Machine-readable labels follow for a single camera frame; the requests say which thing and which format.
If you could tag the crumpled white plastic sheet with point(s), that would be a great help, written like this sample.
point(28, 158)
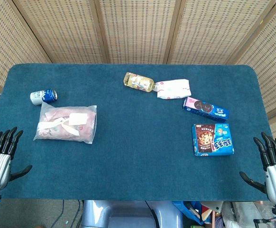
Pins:
point(235, 213)

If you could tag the blue storage bin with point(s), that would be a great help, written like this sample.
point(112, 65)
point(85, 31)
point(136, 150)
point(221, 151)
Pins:
point(187, 211)

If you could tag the blue white drink can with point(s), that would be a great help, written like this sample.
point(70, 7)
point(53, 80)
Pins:
point(43, 96)

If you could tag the white ribbon with tag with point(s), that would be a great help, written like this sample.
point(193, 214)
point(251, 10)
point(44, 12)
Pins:
point(77, 118)

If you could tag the woven wicker folding screen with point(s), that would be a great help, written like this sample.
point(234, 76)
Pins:
point(138, 31)

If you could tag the blue carpet table mat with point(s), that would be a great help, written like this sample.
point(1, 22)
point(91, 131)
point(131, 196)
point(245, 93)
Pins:
point(133, 154)

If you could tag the white pink-print tissue pack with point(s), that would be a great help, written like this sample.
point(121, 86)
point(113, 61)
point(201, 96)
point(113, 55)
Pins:
point(174, 89)

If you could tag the translucent frosted plastic bag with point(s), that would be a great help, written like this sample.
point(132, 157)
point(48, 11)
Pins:
point(45, 109)

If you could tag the grey-blue robot torso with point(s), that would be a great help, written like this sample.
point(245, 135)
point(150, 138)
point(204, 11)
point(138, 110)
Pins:
point(128, 216)

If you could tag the pink floral clothes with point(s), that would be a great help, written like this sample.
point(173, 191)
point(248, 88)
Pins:
point(85, 131)

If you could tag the blue chocolate chip cookie box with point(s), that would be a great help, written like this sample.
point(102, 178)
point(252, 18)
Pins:
point(211, 140)

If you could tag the blue pink sandwich cookie box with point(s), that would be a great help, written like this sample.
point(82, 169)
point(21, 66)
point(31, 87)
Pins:
point(206, 110)

